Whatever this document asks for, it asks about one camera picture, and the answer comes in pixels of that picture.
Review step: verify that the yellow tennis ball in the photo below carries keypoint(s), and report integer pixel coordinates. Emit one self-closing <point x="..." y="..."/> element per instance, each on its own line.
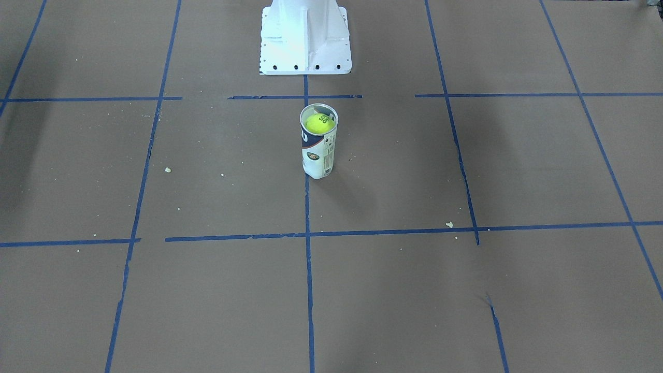
<point x="319" y="124"/>

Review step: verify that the clear tennis ball can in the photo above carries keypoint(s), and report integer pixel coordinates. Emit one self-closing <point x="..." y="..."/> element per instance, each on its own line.
<point x="317" y="151"/>

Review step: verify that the white pillar mount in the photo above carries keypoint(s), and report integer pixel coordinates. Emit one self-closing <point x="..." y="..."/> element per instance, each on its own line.
<point x="305" y="37"/>

